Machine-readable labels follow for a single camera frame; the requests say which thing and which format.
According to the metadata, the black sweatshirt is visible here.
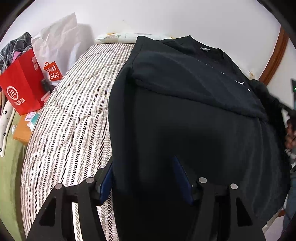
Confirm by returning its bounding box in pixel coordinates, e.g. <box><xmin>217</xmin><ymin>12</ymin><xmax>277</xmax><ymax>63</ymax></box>
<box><xmin>109</xmin><ymin>36</ymin><xmax>290</xmax><ymax>240</ymax></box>

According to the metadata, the striped quilted mattress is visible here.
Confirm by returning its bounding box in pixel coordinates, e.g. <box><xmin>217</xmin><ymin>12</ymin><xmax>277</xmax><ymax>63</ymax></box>
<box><xmin>21</xmin><ymin>43</ymin><xmax>133</xmax><ymax>233</ymax></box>

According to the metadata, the wooden bedside table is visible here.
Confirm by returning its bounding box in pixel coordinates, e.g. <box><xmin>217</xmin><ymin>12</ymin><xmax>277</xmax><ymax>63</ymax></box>
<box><xmin>13</xmin><ymin>114</ymin><xmax>32</xmax><ymax>146</ymax></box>

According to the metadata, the white dotted cloth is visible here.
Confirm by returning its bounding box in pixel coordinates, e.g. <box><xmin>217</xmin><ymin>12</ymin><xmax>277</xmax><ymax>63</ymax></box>
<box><xmin>0</xmin><ymin>101</ymin><xmax>16</xmax><ymax>158</ymax></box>

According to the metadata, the red paper shopping bag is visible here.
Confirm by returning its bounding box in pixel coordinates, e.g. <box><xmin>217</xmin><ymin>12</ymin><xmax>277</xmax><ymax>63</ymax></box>
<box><xmin>1</xmin><ymin>49</ymin><xmax>46</xmax><ymax>115</ymax></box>

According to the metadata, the white Miniso plastic bag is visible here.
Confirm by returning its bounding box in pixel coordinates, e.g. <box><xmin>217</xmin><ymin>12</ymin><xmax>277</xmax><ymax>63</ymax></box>
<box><xmin>31</xmin><ymin>13</ymin><xmax>81</xmax><ymax>82</ymax></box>

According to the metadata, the dark plaid cloth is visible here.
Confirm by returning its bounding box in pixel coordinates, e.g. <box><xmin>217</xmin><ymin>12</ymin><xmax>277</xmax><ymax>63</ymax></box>
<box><xmin>1</xmin><ymin>32</ymin><xmax>32</xmax><ymax>74</ymax></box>

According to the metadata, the white patterned pillow roll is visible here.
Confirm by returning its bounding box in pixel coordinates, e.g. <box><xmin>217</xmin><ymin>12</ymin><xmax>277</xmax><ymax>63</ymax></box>
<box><xmin>95</xmin><ymin>32</ymin><xmax>171</xmax><ymax>44</ymax></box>

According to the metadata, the brown wooden door frame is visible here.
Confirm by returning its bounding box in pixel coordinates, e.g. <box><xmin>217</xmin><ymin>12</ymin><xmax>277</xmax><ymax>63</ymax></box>
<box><xmin>259</xmin><ymin>26</ymin><xmax>289</xmax><ymax>85</ymax></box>

